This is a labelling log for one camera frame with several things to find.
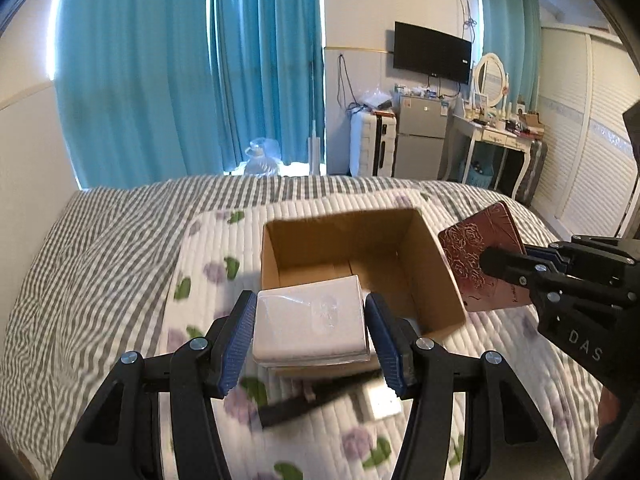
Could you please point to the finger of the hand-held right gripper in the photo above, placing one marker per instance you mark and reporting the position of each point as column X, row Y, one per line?
column 505, row 262
column 585, row 255

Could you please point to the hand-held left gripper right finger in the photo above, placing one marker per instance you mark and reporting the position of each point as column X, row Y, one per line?
column 391, row 355

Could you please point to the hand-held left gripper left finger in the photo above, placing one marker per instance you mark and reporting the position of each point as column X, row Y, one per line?
column 235, row 347

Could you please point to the red-brown rose pattern notebook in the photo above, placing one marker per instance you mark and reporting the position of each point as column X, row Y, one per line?
column 467, row 260

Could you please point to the white rectangular box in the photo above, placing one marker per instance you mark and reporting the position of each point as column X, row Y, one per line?
column 310, row 325

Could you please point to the cardboard box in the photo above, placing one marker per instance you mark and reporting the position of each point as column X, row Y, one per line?
column 400, row 260

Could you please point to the small white flat box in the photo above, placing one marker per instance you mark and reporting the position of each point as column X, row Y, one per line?
column 382, row 402

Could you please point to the blue storage basket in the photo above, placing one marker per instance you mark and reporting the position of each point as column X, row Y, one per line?
column 479, row 175

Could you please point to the dark suitcase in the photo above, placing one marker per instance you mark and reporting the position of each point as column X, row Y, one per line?
column 532, row 170

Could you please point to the floral white quilt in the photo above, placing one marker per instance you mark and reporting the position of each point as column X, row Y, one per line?
column 320, row 452

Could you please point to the white dressing table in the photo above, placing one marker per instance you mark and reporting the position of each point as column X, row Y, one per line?
column 492, row 135

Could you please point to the white louvred wardrobe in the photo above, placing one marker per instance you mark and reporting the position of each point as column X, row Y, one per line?
column 585, row 125

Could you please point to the silver small refrigerator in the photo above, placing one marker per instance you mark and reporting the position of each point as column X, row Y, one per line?
column 420, row 135

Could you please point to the grey striped bed sheet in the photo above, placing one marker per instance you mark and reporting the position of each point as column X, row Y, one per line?
column 100, row 270

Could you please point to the white suitcase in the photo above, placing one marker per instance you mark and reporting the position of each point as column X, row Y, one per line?
column 372, row 142

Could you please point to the white oval vanity mirror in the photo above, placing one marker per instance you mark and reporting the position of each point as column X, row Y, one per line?
column 489, row 77

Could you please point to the clear water jug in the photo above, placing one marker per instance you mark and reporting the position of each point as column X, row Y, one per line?
column 261, row 157

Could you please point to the clear plastic bag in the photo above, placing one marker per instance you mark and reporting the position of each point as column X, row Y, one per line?
column 375, row 100

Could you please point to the teal curtain beside wardrobe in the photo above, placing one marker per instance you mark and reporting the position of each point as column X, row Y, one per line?
column 510, row 25

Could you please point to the narrow teal curtain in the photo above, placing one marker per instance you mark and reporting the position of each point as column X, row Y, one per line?
column 265, row 60

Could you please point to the wide teal curtain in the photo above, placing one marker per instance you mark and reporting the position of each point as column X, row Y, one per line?
column 135, row 70

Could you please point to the black wall television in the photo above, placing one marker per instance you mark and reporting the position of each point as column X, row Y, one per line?
column 432, row 52

